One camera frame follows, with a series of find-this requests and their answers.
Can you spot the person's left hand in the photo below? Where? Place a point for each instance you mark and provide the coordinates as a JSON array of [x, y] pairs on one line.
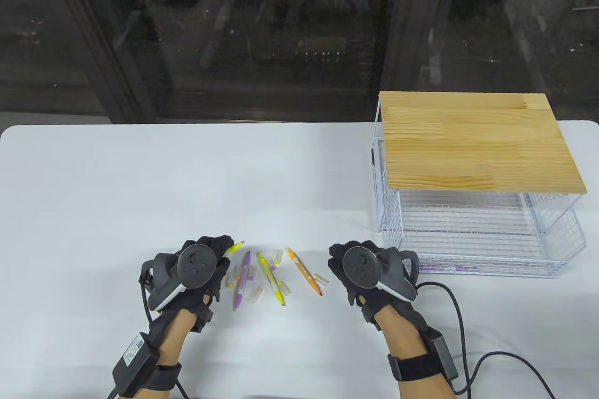
[[217, 244]]

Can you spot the person's right hand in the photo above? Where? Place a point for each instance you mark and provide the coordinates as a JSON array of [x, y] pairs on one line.
[[337, 263]]

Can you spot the yellow double-ended highlighter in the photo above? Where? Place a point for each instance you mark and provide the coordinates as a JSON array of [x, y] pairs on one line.
[[270, 277], [234, 248]]

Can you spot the black and white controller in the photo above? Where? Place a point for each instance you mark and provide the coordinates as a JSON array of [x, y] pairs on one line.
[[360, 265], [196, 265]]

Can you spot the orange double-ended highlighter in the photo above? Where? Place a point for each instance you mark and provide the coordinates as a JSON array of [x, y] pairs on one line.
[[304, 272]]

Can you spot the purple double-ended highlighter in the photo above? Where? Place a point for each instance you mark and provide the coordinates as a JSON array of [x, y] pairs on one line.
[[242, 282], [444, 268]]

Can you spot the cluster of clear highlighter caps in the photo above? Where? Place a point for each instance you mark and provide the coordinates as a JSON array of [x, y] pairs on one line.
[[255, 295]]

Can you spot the person's right forearm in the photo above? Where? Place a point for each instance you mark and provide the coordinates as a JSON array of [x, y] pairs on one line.
[[407, 338]]

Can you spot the person's left forearm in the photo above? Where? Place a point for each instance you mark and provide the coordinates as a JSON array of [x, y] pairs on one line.
[[173, 333]]

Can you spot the light wooden board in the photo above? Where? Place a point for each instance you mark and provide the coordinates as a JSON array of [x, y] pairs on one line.
[[477, 146]]

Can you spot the black labelled wrist camera box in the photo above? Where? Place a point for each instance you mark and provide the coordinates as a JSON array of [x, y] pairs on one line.
[[135, 364]]

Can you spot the dark window frame post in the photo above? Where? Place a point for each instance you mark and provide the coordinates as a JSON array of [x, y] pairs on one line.
[[117, 67], [402, 43]]

